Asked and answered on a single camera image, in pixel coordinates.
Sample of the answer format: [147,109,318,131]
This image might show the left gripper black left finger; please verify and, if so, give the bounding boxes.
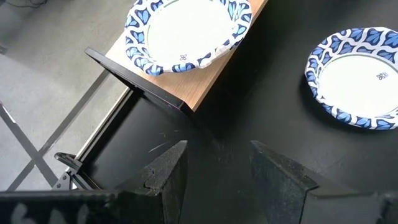
[114,139,189,224]

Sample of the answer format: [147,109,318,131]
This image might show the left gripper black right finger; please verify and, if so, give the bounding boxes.
[250,139,374,224]

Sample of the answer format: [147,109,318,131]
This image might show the blue white paper bowl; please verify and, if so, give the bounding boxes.
[303,26,398,131]
[124,0,253,77]

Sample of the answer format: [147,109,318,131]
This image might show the wooden shelf with black frame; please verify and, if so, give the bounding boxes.
[84,0,269,118]

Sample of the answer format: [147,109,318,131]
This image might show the black table clamp bracket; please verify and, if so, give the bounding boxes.
[51,151,102,191]

